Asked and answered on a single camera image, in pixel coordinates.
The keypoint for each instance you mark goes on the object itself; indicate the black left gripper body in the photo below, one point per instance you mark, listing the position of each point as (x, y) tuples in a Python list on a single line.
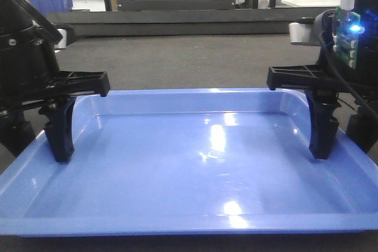
[(29, 69)]

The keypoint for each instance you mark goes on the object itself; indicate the green circuit board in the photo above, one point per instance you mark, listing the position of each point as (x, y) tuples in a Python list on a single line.
[(346, 29)]

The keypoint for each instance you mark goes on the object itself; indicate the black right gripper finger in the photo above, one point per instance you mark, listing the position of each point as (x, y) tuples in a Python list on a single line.
[(302, 77), (324, 126)]

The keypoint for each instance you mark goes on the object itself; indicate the blue plastic tray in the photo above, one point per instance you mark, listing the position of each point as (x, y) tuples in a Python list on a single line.
[(198, 161)]

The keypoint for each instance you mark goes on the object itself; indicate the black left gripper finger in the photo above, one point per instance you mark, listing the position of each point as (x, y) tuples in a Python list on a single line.
[(58, 129), (78, 83)]

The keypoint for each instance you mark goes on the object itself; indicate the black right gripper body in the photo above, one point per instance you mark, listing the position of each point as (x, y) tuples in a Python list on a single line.
[(361, 82)]

